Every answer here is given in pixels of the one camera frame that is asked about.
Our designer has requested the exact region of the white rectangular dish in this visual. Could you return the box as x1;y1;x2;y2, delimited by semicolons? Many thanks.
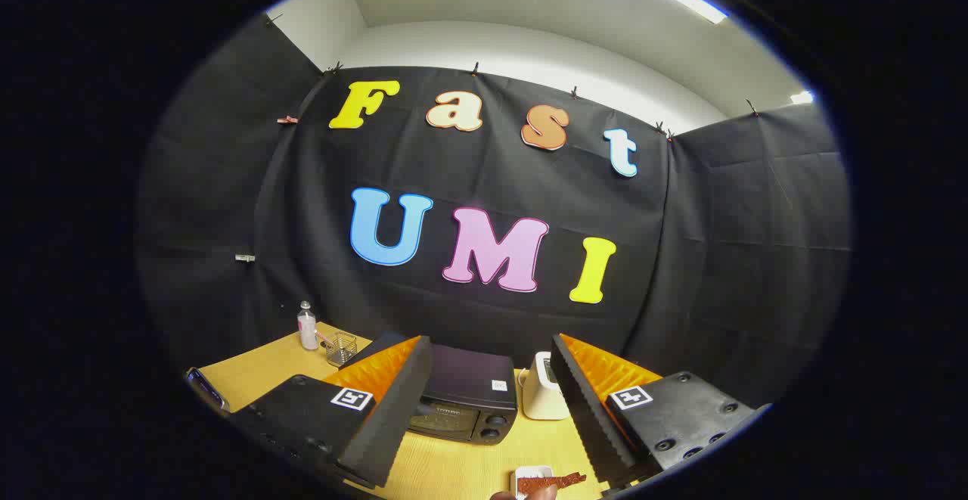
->
513;465;557;499

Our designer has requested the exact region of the dark smartphone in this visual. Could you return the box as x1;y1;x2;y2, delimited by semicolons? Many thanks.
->
185;368;230;412

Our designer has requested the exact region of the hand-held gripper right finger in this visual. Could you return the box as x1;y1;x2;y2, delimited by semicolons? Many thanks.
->
551;334;772;489

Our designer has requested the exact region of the black toaster oven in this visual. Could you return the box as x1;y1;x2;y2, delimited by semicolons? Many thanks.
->
340;331;519;446

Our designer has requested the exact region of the wire mesh holder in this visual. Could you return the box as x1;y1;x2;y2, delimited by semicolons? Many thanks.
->
325;331;358;368

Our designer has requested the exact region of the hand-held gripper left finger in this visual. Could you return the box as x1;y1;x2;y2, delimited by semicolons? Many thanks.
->
227;336;433;489

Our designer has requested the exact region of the clear bottle with red label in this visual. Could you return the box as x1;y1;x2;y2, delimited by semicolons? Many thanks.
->
297;301;319;351

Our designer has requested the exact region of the white bread toaster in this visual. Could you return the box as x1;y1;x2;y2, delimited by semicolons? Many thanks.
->
517;351;570;421

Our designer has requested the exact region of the brown steak piece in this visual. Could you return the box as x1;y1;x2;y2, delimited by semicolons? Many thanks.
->
518;472;588;497

